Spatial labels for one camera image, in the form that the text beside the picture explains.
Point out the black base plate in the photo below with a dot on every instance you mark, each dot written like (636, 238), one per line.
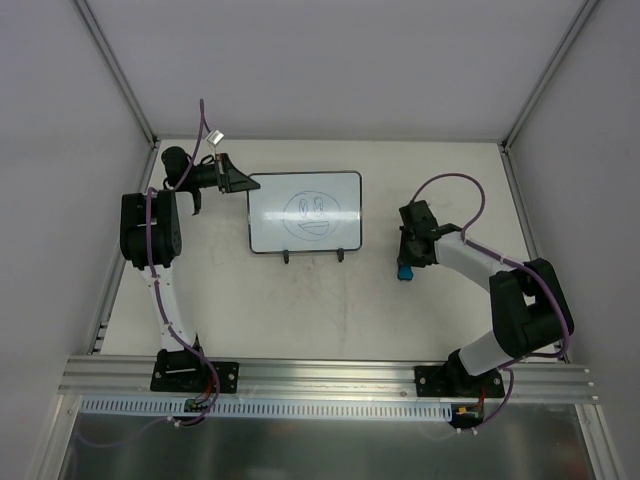
(195, 375)
(440, 381)

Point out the white slotted cable duct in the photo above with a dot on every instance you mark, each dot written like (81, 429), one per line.
(228, 407)

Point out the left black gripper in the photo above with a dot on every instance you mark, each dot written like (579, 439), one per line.
(222, 174)

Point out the black metal whiteboard stand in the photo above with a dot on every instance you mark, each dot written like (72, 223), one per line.
(338, 254)

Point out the aluminium mounting rail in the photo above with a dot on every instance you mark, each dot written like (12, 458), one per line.
(548, 383)

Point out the small black-framed whiteboard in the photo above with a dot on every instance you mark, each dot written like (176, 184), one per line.
(304, 212)

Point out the aluminium frame post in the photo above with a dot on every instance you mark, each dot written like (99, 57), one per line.
(558, 56)
(103, 46)

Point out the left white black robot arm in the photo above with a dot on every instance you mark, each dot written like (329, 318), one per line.
(151, 240)

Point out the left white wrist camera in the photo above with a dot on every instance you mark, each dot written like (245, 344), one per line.
(214, 138)

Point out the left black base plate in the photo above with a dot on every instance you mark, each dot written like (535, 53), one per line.
(195, 375)

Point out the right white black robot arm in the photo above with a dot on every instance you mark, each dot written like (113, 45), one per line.
(528, 307)

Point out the right aluminium frame post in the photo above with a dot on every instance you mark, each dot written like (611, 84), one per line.
(558, 56)

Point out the left aluminium frame post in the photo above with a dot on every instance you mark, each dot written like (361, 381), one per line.
(103, 46)

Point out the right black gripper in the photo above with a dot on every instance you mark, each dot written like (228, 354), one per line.
(409, 255)

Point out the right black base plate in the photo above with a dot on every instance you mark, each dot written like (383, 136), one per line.
(440, 381)

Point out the blue whiteboard eraser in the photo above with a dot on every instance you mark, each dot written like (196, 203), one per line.
(405, 273)

